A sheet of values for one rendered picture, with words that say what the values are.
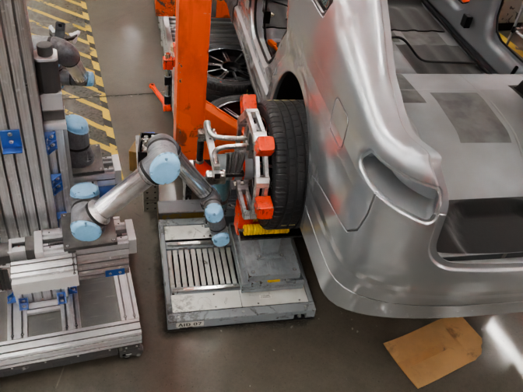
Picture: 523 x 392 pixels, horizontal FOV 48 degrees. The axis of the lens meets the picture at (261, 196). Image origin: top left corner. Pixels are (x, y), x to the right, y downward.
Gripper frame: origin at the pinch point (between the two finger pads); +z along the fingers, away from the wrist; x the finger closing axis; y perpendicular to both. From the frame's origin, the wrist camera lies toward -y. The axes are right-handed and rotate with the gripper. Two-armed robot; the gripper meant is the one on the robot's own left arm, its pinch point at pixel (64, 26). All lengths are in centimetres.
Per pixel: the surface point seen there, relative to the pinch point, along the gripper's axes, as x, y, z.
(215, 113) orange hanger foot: 86, 32, -6
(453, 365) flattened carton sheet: 231, 92, -118
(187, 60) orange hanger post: 64, -3, -15
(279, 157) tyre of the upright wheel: 109, 1, -80
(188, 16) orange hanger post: 61, -27, -15
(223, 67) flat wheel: 99, 66, 113
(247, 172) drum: 101, 24, -65
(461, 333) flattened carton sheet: 242, 90, -97
